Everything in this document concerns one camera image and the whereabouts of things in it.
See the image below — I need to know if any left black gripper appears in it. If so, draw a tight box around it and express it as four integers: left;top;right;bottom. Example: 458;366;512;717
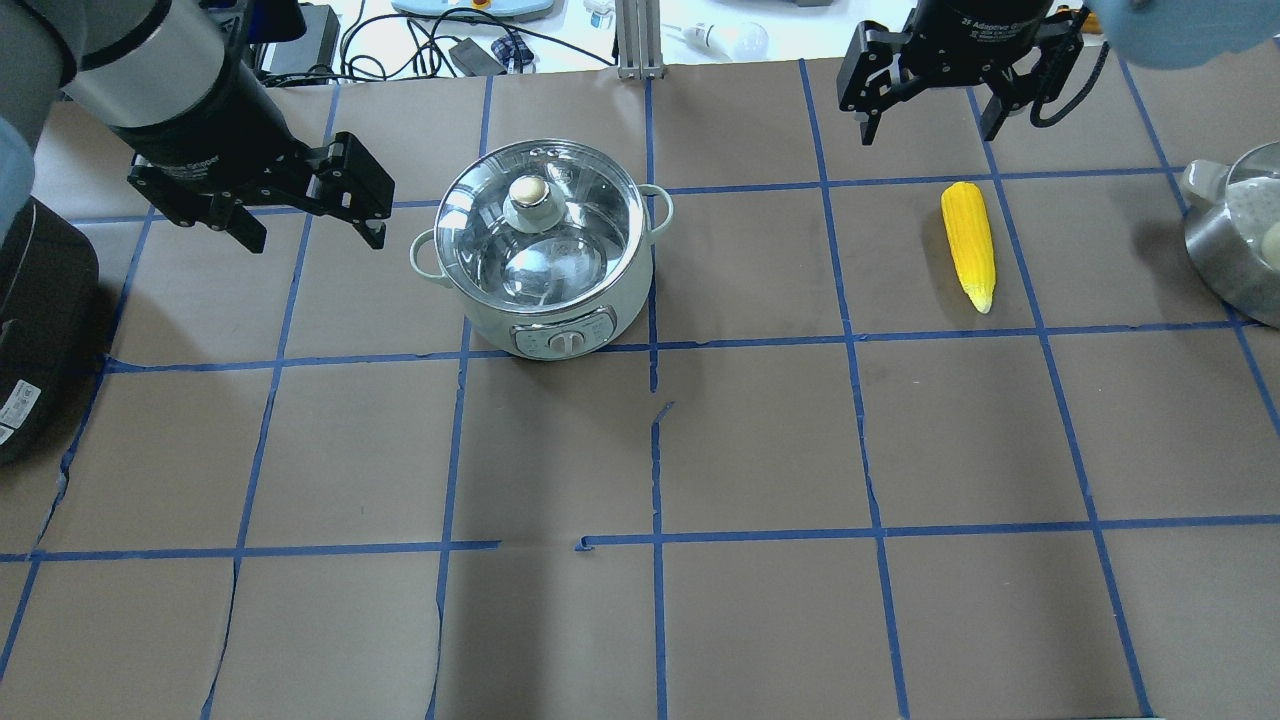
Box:
104;60;396;254

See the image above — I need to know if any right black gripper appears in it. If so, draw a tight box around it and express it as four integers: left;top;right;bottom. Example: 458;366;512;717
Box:
837;1;1089;146

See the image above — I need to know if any glass pot lid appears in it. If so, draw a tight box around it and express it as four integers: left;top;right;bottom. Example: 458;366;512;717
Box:
410;138;653;316

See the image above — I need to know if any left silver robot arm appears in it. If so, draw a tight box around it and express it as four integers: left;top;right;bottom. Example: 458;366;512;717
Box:
3;1;396;252

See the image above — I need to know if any right robot arm blue joint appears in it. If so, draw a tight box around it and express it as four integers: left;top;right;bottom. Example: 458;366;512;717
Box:
1083;1;1279;70

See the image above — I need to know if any yellow corn cob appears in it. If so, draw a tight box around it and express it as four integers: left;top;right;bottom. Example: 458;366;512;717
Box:
940;181;998;315

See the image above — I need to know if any steel pot at edge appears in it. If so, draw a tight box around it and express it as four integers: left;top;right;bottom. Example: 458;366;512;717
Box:
1179;141;1279;328

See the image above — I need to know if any white light bulb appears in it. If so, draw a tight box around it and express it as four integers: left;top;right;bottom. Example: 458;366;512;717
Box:
678;20;771;61

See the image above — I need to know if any black power adapter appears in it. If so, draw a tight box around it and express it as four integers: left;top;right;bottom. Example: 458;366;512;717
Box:
447;38;507;77

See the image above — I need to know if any black rice cooker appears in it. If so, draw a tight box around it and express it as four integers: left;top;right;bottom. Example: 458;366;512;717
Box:
1;197;99;465

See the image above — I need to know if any aluminium frame post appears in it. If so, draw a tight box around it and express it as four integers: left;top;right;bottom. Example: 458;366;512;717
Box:
614;0;666;81

